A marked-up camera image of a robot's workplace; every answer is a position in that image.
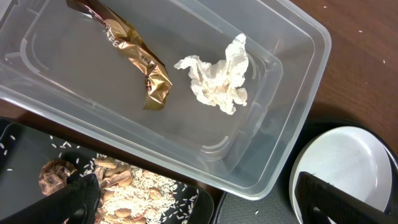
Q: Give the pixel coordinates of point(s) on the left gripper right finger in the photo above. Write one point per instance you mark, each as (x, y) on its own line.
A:
(320, 202)

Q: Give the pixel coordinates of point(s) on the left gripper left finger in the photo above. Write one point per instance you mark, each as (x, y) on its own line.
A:
(75, 203)

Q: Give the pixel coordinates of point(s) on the food scraps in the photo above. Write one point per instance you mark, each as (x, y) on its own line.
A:
(128, 194)

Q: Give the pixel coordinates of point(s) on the white plate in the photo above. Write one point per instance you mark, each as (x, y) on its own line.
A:
(350, 159)

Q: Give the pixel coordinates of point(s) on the gold snack wrapper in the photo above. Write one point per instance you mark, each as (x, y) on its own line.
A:
(125, 38)

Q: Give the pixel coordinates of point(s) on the white napkin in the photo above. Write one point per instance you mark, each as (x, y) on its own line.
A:
(220, 84)

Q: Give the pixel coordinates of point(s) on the round black tray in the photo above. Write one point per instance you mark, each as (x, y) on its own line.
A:
(276, 207)

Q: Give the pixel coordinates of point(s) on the clear plastic bin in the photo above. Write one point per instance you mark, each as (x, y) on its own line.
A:
(56, 62)

